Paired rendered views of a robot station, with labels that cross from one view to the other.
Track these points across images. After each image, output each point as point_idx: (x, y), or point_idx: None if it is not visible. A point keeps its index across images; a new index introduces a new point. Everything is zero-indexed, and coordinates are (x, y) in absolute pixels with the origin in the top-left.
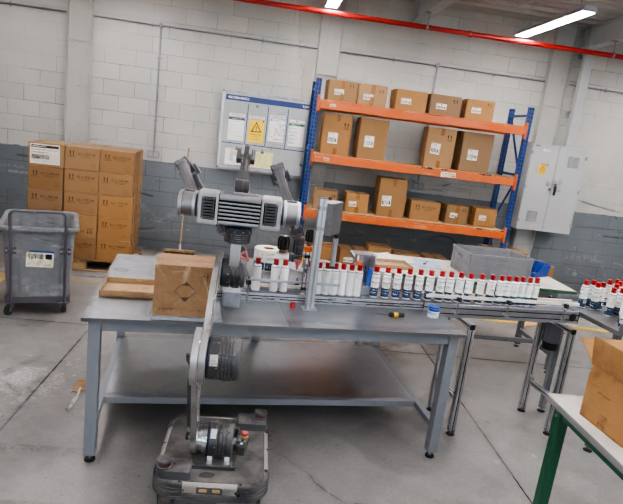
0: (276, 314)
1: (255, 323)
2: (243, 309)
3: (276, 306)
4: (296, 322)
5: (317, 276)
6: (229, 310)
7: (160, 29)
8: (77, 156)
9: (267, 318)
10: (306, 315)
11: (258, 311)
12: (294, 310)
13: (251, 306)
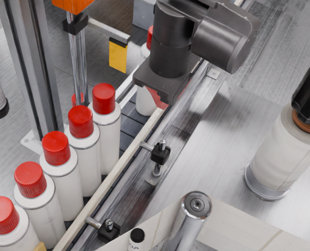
0: (62, 54)
1: (46, 4)
2: (120, 25)
3: (104, 81)
4: None
5: (14, 67)
6: (126, 6)
7: None
8: None
9: (54, 30)
10: (16, 99)
11: (96, 38)
12: (59, 98)
13: (128, 43)
